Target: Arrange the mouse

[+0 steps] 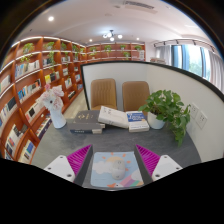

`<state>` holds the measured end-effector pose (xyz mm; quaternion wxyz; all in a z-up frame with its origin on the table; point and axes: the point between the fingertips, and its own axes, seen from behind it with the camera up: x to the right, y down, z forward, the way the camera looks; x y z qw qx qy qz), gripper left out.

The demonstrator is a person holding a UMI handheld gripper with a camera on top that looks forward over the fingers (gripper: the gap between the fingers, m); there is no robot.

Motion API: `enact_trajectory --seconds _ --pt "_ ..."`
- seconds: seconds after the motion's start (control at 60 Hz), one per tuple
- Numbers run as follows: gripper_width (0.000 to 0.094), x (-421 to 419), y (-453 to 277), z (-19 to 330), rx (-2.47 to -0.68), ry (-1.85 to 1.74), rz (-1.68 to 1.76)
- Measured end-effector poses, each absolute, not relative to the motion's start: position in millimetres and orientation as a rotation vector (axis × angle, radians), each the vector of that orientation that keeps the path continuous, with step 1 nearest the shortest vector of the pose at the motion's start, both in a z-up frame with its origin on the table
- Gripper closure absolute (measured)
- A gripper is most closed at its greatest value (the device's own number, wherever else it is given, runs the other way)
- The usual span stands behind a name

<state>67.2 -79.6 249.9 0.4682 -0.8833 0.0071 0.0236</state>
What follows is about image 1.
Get thick white book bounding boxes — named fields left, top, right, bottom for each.
left=97, top=105, right=130, bottom=129

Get blue-covered white book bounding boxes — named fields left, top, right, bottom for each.
left=125, top=110, right=151, bottom=133

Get dark hardcover book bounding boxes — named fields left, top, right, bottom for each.
left=69, top=128, right=104, bottom=135
left=66, top=109, right=106, bottom=130

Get multi-bulb ceiling lamp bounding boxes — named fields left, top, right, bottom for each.
left=102, top=29, right=124, bottom=42

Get white vase with pink flowers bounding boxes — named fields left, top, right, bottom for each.
left=35, top=83, right=68, bottom=130

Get ceiling air vent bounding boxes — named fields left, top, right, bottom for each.
left=123, top=0, right=158, bottom=14

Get large window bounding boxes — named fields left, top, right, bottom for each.
left=169, top=44, right=224, bottom=88

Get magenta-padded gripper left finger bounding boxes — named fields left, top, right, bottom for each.
left=43, top=143, right=94, bottom=187

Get tan upholstered chair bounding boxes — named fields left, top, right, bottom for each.
left=90, top=78, right=118, bottom=112
left=121, top=80, right=151, bottom=113

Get short orange wooden shelf unit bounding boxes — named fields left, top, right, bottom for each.
left=85, top=42, right=147, bottom=62

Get pastel printed mouse pad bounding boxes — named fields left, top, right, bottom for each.
left=89, top=150, right=145, bottom=189

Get long orange wooden bookshelf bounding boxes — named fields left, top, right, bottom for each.
left=0, top=36, right=88, bottom=165

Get white wall socket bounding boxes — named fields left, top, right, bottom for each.
left=195, top=110, right=209, bottom=130
left=189, top=102, right=200, bottom=120

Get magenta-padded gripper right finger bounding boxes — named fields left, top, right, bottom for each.
left=134, top=143, right=184, bottom=186

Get recessed ceiling lights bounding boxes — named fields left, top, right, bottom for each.
left=47, top=15, right=93, bottom=43

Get green plant in white pot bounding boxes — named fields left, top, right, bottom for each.
left=138, top=89, right=192, bottom=148

